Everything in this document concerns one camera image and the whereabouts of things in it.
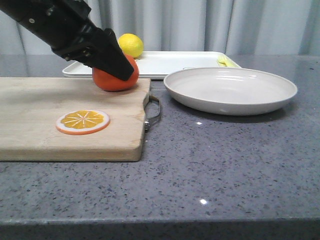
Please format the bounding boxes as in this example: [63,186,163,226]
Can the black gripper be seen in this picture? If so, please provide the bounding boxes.
[0,0,134,81]

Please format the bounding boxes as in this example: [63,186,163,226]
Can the whole orange fruit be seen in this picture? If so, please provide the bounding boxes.
[92,54,140,92]

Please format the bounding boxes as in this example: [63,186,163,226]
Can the shallow white plate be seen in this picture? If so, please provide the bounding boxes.
[163,67,298,116]

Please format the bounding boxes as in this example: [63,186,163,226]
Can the white rectangular tray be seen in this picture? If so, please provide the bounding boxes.
[62,51,242,80]

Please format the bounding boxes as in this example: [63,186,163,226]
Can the yellow utensil on tray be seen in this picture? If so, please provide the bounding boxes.
[217,54,241,68]

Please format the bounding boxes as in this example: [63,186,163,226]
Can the front yellow lemon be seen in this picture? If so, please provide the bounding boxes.
[118,33,144,58]

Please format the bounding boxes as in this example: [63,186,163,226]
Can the orange slice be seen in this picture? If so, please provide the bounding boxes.
[55,109,110,135]

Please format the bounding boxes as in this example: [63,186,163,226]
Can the wooden cutting board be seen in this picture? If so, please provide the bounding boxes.
[0,77,151,162]

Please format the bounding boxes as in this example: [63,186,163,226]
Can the grey curtain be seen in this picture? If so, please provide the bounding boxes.
[0,0,320,56]

